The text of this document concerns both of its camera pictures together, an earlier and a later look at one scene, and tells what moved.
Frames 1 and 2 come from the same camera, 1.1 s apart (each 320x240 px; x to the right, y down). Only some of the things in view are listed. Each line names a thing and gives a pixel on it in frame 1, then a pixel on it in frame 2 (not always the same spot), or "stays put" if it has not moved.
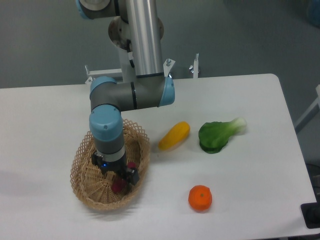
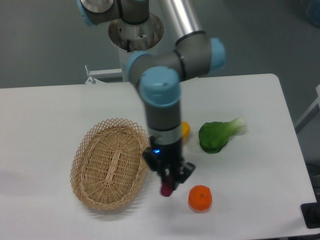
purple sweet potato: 118,185 to 167,188
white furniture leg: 314,109 stays put
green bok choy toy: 213,136 stays put
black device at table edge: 311,213 stays put
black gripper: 119,167 to 170,157
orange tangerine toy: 200,198 stays put
